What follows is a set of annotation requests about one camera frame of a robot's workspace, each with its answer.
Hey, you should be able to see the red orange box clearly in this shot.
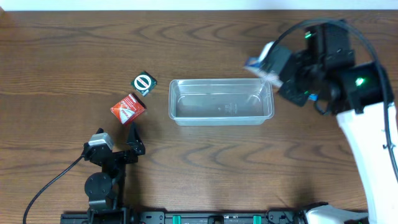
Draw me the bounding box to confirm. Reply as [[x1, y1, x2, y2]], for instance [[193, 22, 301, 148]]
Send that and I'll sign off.
[[110, 93, 146, 124]]

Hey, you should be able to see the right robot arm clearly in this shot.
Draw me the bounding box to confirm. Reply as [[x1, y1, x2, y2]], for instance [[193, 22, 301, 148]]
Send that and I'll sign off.
[[278, 19, 397, 223]]

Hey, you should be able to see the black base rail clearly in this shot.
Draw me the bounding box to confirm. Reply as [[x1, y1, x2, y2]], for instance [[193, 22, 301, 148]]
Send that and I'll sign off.
[[60, 211, 307, 224]]

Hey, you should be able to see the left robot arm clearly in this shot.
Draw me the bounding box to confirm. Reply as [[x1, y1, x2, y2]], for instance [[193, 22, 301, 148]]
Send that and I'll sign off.
[[82, 123, 146, 223]]

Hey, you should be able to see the clear plastic container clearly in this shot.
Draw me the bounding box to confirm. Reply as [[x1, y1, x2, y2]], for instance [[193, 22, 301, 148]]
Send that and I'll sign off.
[[169, 78, 274, 126]]

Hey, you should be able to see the blue Kool Fever box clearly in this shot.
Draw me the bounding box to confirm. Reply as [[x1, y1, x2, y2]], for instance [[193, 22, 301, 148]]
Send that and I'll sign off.
[[244, 57, 283, 88]]

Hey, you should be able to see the green square box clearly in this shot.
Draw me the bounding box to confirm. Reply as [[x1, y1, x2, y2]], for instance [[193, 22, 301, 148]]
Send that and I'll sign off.
[[131, 71, 157, 96]]

